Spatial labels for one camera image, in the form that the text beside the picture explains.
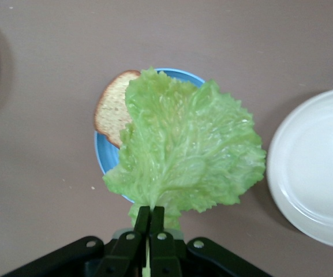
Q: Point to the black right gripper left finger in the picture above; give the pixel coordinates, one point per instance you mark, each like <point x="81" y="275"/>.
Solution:
<point x="125" y="254"/>

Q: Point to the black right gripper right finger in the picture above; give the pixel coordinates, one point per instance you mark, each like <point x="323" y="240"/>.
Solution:
<point x="163" y="254"/>

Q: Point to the green lettuce leaf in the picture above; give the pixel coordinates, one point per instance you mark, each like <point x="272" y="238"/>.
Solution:
<point x="183" y="144"/>

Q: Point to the brown toast bread slice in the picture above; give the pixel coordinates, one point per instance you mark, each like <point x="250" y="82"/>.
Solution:
<point x="111" y="115"/>

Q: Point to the blue plate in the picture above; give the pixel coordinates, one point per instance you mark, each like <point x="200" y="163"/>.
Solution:
<point x="105" y="155"/>

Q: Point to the beige plate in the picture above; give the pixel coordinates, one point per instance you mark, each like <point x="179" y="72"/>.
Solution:
<point x="313" y="167"/>

